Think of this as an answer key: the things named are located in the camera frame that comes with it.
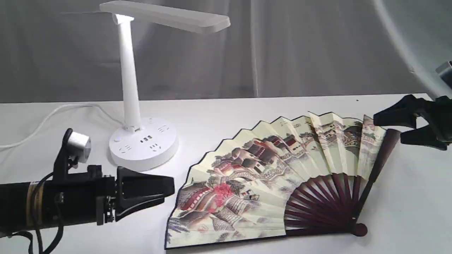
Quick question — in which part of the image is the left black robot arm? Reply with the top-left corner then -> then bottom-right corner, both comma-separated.
0,165 -> 175,234

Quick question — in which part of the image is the white lamp power cable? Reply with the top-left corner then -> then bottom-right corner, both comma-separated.
0,103 -> 123,150

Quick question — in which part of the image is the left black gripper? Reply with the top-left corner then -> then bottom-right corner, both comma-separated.
87,165 -> 176,226

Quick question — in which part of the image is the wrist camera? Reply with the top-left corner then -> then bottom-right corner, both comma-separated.
52,128 -> 91,183
435,61 -> 452,89

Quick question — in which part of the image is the grey backdrop curtain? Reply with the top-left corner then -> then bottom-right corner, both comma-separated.
0,0 -> 451,103

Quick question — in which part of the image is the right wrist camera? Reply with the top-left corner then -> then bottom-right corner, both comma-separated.
435,61 -> 452,89

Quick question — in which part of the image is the white desk lamp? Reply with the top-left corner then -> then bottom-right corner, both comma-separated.
100,0 -> 231,172

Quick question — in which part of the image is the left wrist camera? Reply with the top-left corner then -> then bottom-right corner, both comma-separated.
52,128 -> 91,183

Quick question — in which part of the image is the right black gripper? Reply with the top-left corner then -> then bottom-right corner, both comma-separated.
373,95 -> 452,151

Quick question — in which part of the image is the painted folding paper fan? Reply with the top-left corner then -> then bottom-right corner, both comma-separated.
164,112 -> 400,250

